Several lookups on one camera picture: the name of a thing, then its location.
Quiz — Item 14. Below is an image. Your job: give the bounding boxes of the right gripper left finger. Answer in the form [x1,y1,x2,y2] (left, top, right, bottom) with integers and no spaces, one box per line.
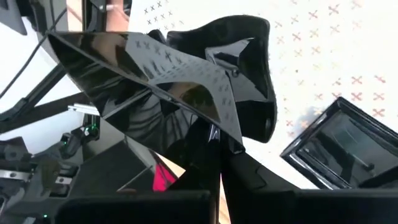
[167,119,222,194]

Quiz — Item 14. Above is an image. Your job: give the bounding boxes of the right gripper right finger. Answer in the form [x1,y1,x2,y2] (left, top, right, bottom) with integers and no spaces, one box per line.
[220,141,301,194]

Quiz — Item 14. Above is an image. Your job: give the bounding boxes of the black glossy mini plate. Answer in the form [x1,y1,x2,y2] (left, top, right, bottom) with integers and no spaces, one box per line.
[48,30,245,175]
[146,14,278,144]

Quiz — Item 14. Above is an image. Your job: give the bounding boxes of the small black square dish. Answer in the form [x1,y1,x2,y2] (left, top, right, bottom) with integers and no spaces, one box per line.
[279,96,398,190]

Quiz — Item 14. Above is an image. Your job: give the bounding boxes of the white perforated metal shelf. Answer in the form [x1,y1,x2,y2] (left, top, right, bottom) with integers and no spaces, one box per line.
[127,0,398,190]

